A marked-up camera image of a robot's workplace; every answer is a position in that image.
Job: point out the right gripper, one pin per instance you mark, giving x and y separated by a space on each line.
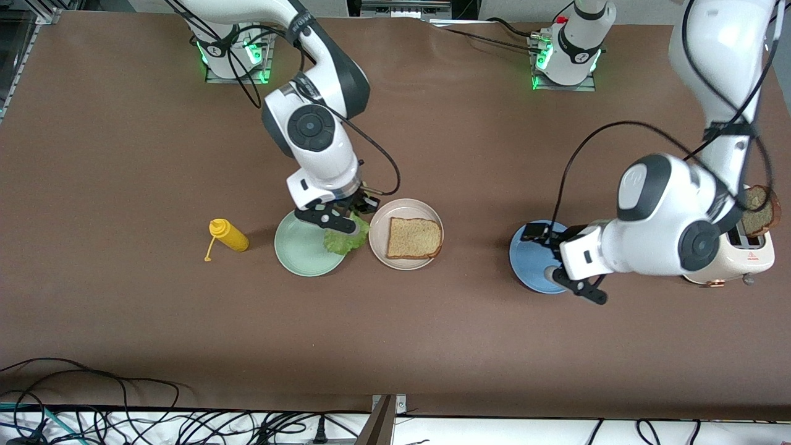
351 202

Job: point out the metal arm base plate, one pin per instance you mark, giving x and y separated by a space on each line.
565 88
269 62

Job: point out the brown bread slice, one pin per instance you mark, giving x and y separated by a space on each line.
759 213
414 238

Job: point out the grey power strip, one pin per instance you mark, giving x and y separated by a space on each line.
340 441

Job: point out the grey metal bracket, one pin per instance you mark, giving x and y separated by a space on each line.
383 426

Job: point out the yellow mustard squeeze bottle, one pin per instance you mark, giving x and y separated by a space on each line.
232 237

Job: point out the green lettuce leaf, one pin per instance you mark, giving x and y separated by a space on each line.
346 242

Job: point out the white lower shelf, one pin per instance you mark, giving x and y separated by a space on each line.
494 432

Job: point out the blue plate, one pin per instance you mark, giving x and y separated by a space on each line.
525 266

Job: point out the mint green plate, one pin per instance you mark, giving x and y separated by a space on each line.
296 253

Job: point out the beige plate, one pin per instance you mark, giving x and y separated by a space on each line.
377 238

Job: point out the cream white toaster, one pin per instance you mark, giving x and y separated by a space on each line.
751 256

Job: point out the black power plug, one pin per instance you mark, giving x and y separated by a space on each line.
319 432

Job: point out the aluminium frame bar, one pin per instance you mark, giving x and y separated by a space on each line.
48 15

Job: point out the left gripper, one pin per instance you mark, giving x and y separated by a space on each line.
567 235

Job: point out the silver black equipment box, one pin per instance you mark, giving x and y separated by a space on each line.
405 9

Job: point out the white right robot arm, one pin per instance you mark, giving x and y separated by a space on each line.
321 154

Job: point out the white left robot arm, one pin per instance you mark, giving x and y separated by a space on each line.
667 204

